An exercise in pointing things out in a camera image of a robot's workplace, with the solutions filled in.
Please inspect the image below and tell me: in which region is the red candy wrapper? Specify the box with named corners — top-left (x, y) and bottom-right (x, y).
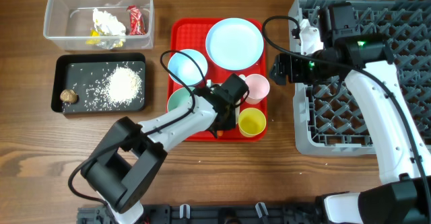
top-left (127, 5), bottom-right (146, 36)

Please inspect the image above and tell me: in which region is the yellow cup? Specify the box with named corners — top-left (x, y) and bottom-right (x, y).
top-left (238, 108), bottom-right (267, 138)

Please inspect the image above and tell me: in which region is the large light blue plate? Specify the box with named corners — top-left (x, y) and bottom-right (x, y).
top-left (205, 17), bottom-right (264, 71)

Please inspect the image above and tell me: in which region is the white tissue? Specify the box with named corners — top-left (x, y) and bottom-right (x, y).
top-left (92, 8), bottom-right (126, 36)

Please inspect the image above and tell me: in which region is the clear plastic waste bin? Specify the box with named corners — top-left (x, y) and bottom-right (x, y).
top-left (43, 0), bottom-right (155, 51)

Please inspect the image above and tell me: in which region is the red serving tray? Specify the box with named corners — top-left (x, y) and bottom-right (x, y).
top-left (166, 17), bottom-right (267, 142)

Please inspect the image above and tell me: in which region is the white plastic spoon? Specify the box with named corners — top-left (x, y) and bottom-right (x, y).
top-left (235, 73), bottom-right (247, 116)

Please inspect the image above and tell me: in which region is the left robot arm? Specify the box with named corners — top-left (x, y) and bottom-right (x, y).
top-left (79, 74), bottom-right (248, 223)

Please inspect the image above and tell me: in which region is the black rectangular tray bin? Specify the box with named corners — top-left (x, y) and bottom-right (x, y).
top-left (51, 52), bottom-right (145, 114)

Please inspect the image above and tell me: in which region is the yellow snack wrapper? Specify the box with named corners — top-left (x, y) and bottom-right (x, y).
top-left (86, 30), bottom-right (126, 50)

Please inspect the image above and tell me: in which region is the pile of white rice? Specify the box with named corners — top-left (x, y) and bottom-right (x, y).
top-left (62, 61), bottom-right (145, 112)

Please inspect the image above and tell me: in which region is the grey dishwasher rack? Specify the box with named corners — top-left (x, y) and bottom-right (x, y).
top-left (288, 0), bottom-right (430, 156)

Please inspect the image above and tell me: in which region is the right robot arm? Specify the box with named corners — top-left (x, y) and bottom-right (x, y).
top-left (270, 2), bottom-right (430, 223)

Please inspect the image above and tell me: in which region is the brown walnut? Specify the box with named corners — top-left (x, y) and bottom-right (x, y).
top-left (60, 89), bottom-right (78, 104)

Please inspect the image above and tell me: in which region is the pink cup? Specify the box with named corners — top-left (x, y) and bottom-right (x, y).
top-left (245, 74), bottom-right (270, 104)

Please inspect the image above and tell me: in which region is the light blue bowl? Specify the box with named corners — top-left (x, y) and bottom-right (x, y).
top-left (168, 49), bottom-right (208, 86)

